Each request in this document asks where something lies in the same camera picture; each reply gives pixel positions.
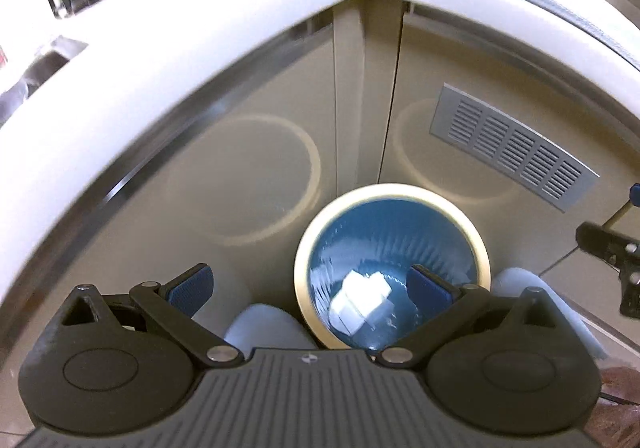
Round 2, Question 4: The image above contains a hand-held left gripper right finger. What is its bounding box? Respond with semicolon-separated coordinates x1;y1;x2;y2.
377;265;566;369

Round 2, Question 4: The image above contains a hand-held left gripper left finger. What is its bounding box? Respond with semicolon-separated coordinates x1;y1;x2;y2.
60;264;243;369

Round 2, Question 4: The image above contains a blue bin liner bag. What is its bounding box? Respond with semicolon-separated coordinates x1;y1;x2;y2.
306;200;478;349

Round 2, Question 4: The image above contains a crumpled white tissue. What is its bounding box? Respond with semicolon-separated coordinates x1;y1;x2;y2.
327;270;393;334

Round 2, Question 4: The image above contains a silver cabinet vent grille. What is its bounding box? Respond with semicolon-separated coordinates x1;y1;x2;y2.
430;83;601;214

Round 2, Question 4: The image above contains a white round trash bin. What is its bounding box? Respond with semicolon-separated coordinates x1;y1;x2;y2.
293;184;493;351

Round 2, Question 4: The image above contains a beige cabinet door with vent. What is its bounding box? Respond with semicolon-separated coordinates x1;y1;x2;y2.
380;3;640;289

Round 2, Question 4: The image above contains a light blue fuzzy slipper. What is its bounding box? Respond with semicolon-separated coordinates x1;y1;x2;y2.
225;303;318;350
492;267;608;360

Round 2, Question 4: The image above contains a brown fuzzy cloth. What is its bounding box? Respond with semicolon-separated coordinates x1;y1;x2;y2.
597;365;640;448

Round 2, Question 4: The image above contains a plain beige cabinet door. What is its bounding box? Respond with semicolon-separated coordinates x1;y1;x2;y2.
0;10;337;319

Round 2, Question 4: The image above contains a beige corner cabinet post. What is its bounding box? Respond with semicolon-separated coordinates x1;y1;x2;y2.
332;0;406;194

